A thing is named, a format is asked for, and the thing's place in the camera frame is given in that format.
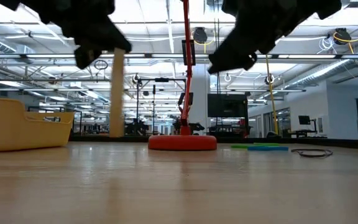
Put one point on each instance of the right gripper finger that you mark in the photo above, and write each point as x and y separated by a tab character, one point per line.
235	46
232	65

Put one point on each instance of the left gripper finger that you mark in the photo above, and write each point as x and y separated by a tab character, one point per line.
85	56
110	35

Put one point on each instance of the wooden stick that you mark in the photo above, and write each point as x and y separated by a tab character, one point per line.
117	93

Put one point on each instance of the thin blue rubber band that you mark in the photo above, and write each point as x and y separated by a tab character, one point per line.
267	148

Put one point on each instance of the dark brown rubber band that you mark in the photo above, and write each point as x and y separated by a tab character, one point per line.
312	155

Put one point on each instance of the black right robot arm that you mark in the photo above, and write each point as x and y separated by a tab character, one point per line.
328	6

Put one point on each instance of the yellow plastic bin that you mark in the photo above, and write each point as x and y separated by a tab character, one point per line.
17	130

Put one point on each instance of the black hanging panel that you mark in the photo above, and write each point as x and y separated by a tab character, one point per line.
194	53

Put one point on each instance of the small black ceiling reel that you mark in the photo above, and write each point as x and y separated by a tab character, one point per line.
135	78
269	79

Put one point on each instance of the black monitor screen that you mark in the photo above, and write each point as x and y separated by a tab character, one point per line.
227	105

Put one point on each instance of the overhead light bar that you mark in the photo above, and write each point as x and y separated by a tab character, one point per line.
166	56

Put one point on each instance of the small monitor on stand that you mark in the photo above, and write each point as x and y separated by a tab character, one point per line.
304	119

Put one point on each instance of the red desk lamp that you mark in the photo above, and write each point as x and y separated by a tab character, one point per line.
182	143

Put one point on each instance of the black background rig frame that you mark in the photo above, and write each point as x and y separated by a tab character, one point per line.
137	102

